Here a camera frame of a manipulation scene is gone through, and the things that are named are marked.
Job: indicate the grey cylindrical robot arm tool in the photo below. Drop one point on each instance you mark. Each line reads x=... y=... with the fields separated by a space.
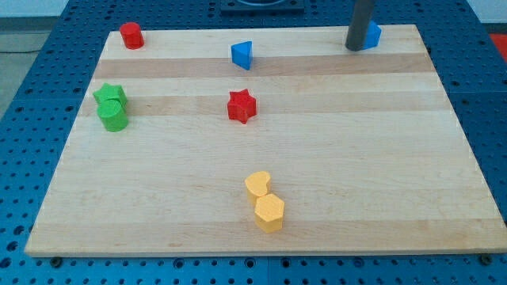
x=357 y=35

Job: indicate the wooden board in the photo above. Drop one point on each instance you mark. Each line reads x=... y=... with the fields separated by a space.
x=364 y=148

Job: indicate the red star block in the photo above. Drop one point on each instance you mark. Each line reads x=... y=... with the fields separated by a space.
x=241 y=106

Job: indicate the yellow heart block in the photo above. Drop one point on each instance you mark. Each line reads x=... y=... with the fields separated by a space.
x=257 y=184

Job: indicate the yellow hexagon block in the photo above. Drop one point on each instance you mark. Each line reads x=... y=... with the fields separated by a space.
x=269 y=213

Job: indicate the blue triangle block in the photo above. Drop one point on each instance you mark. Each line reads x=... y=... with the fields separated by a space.
x=242 y=54

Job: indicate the green cylinder block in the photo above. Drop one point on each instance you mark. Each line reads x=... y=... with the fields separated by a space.
x=112 y=115

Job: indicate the green star block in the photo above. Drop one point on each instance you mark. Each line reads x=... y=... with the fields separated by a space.
x=111 y=92

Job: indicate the blue pentagon block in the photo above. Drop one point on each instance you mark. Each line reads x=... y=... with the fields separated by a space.
x=373 y=35

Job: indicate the red cylinder block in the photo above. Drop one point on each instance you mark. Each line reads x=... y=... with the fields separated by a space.
x=132 y=36

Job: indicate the red mat corner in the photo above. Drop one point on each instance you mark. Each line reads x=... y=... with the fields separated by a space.
x=500 y=42

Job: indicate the dark robot base mount plate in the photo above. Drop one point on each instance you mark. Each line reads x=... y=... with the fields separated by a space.
x=261 y=6

